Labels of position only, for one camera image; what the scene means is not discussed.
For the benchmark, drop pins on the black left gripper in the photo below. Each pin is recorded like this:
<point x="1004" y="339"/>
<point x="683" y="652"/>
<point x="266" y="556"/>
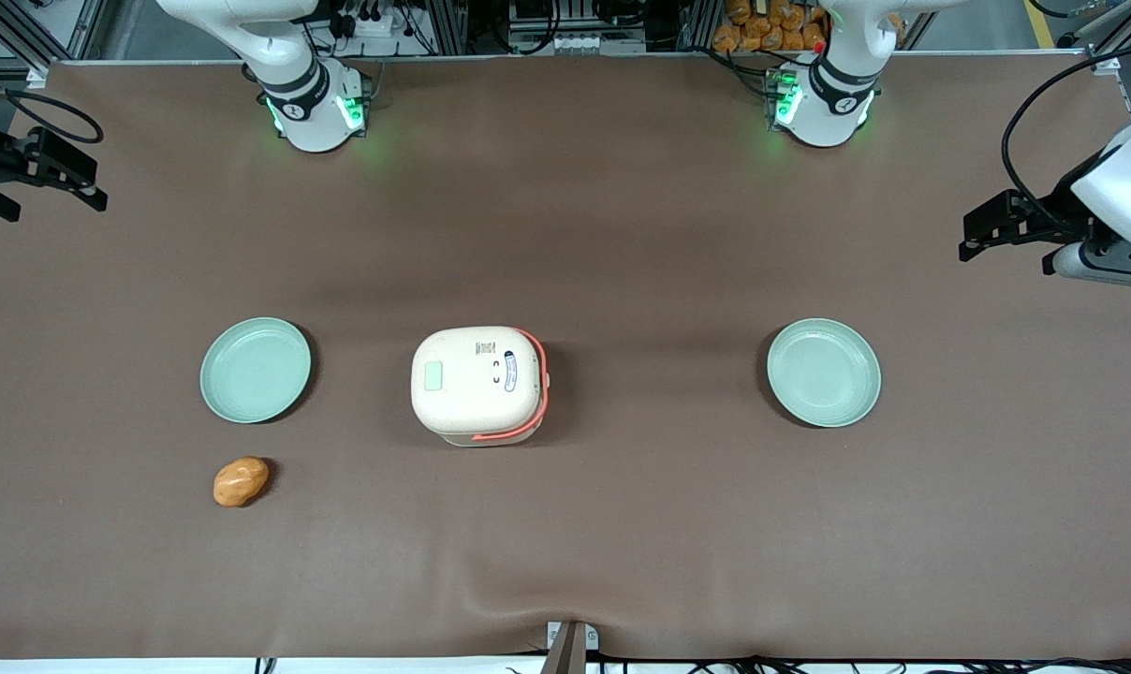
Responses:
<point x="1058" y="201"/>

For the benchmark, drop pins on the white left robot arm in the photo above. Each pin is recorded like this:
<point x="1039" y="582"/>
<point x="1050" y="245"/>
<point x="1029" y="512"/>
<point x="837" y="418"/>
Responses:
<point x="823" y="117"/>

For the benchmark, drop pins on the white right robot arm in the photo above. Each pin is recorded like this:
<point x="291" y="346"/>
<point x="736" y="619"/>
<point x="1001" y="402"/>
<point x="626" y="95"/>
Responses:
<point x="313" y="122"/>

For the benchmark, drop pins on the silver table corner clamp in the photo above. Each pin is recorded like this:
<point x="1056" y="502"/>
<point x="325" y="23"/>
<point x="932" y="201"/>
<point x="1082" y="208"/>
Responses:
<point x="1106" y="65"/>
<point x="37" y="76"/>

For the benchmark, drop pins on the pale green plate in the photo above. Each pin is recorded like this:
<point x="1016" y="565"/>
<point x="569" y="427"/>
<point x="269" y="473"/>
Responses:
<point x="255" y="370"/>
<point x="823" y="372"/>

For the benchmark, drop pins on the bag of orange bread rolls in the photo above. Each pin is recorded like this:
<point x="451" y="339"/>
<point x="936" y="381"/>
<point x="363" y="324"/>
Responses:
<point x="762" y="28"/>

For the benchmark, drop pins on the orange-brown bread roll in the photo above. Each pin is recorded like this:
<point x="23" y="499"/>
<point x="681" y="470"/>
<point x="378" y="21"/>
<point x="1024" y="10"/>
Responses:
<point x="241" y="481"/>

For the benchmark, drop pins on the white power strip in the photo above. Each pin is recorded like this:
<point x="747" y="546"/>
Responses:
<point x="575" y="42"/>

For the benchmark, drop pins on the brown table mat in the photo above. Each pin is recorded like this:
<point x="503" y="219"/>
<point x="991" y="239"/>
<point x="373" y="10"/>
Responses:
<point x="622" y="543"/>

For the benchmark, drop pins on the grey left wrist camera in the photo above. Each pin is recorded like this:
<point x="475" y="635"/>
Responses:
<point x="1104" y="265"/>

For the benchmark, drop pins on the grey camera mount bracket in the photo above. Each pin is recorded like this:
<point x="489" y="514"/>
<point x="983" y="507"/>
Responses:
<point x="570" y="648"/>

